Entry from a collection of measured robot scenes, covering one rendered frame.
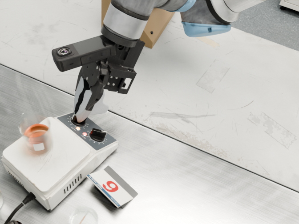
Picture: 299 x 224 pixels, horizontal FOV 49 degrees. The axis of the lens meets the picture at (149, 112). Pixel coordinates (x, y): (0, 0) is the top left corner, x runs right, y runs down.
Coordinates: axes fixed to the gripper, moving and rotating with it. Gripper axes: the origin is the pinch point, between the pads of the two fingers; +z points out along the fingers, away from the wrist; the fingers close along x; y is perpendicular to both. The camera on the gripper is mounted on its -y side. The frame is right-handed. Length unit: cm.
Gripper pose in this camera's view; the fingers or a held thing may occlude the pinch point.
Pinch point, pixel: (76, 114)
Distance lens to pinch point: 71.1
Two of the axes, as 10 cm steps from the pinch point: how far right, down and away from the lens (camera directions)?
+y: 7.8, 0.8, 6.2
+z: -4.2, 8.0, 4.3
